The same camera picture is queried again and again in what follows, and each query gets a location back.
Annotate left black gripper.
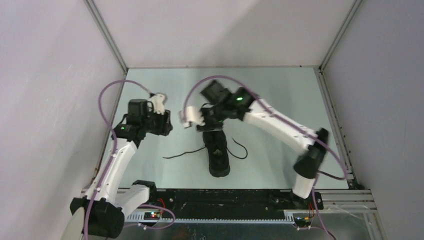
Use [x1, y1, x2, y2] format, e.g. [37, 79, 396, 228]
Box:
[141, 105, 172, 136]

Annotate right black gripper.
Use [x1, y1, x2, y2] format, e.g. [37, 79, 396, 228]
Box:
[194, 102, 228, 132]

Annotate black shoe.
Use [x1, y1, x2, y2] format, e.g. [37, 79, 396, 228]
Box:
[202, 130, 231, 178]

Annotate black shoelace end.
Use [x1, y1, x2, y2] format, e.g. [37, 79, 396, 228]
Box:
[226, 137, 249, 161]
[162, 146, 206, 160]

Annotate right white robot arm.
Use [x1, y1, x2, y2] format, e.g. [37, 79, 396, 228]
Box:
[196, 80, 329, 209]

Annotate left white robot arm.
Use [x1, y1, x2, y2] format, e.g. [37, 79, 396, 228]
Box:
[61, 93, 173, 240]

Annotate left circuit board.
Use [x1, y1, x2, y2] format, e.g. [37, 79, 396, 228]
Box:
[143, 211, 162, 221]

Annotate circuit board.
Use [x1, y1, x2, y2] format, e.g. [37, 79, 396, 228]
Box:
[143, 211, 162, 221]
[293, 217, 312, 228]

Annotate right circuit board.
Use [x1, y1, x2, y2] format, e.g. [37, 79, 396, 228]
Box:
[293, 217, 312, 228]

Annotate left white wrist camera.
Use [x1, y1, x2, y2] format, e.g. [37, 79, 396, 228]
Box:
[149, 92, 168, 115]

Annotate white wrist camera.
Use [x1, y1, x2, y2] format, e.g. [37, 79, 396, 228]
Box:
[178, 105, 205, 129]
[149, 92, 168, 115]

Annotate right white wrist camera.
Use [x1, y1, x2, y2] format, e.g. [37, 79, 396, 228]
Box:
[178, 105, 205, 129]

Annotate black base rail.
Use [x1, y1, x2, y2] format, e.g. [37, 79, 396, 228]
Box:
[147, 189, 324, 221]

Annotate grey slotted cable duct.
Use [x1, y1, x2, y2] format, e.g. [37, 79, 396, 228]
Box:
[124, 211, 296, 225]

